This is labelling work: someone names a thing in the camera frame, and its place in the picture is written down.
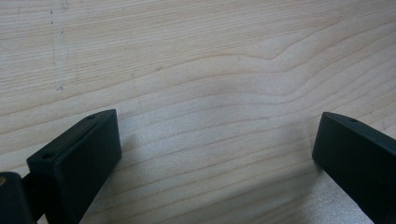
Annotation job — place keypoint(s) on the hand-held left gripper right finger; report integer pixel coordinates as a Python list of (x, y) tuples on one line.
[(361, 161)]

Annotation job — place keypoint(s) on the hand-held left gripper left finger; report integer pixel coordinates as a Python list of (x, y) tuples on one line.
[(77, 168)]

